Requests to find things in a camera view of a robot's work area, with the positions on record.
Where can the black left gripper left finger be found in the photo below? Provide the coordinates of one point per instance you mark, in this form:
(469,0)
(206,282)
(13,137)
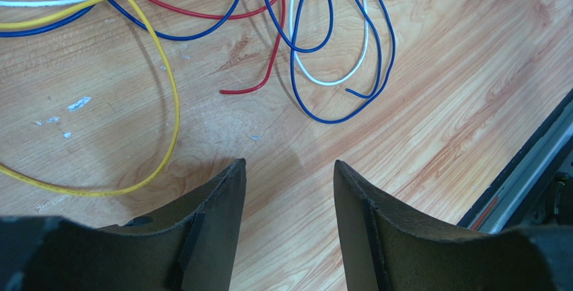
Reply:
(188,244)

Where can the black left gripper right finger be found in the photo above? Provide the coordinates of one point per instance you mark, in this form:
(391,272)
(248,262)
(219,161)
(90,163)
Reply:
(388,245)

